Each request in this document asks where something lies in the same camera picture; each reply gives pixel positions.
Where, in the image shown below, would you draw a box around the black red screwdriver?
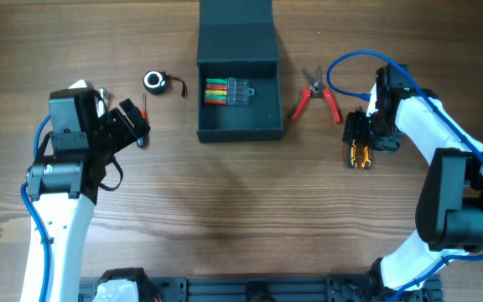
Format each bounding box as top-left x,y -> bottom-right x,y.
137,94 -> 149,149

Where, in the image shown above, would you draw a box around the black white round coil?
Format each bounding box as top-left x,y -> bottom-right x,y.
143,70 -> 188,98

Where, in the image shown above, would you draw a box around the right blue cable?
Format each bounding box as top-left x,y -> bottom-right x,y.
326,49 -> 483,302

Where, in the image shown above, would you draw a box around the red handled snips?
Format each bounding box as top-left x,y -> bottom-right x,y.
289,66 -> 342,124

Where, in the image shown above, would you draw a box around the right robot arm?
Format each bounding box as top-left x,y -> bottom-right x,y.
343,64 -> 483,300

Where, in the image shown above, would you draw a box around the silver wrench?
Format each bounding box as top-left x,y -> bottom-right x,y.
96,88 -> 109,117

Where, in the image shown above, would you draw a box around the orange black pliers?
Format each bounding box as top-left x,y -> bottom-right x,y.
347,140 -> 373,169

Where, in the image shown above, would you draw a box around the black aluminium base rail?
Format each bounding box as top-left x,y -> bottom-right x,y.
77,273 -> 443,302

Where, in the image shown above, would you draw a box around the left blue cable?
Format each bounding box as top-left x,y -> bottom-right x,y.
19,112 -> 55,302

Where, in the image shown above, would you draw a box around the blue cable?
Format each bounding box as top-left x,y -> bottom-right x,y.
19,112 -> 55,302
326,49 -> 483,302

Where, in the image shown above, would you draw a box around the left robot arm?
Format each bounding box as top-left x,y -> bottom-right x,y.
20,88 -> 150,301

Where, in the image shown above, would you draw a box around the clear case coloured screwdrivers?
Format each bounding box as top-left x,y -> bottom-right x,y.
204,77 -> 255,107

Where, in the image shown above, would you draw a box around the dark green open box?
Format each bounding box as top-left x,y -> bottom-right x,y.
196,0 -> 283,143

